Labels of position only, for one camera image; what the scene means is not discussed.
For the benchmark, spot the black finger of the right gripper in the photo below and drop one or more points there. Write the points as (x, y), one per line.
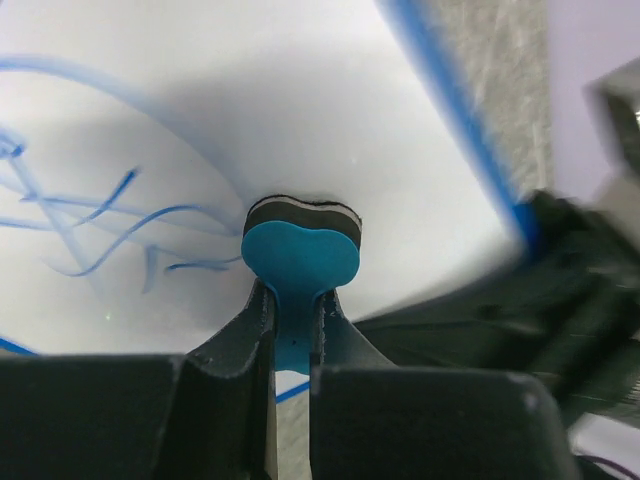
(569, 316)

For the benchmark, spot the blue heart-shaped eraser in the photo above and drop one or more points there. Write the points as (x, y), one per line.
(300, 250)

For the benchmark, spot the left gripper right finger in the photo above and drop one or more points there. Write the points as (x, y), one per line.
(336, 342)

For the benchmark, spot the blue-framed whiteboard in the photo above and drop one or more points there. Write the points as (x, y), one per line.
(136, 135)

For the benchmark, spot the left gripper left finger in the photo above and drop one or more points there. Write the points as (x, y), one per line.
(231, 396)

